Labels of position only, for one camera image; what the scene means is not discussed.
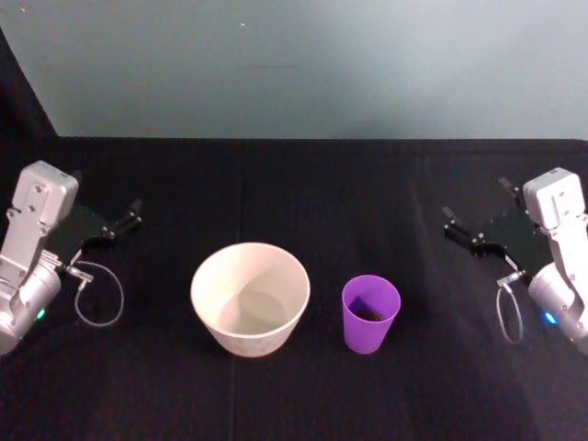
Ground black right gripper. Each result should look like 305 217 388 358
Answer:
440 176 555 277

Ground black table cloth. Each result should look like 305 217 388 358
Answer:
0 135 588 441

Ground thin gripper cable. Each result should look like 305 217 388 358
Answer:
496 270 527 344
63 259 126 329

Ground thin left gripper cable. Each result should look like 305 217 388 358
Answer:
63 259 126 329

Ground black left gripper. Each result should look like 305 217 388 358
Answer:
47 168 144 267

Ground brown grains in cup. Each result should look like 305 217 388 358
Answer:
350 299 388 322

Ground white paper bowl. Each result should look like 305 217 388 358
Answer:
190 243 312 360

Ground thin right gripper cable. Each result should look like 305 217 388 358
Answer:
496 270 527 344

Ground purple plastic cup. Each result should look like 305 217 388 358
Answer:
341 274 402 356

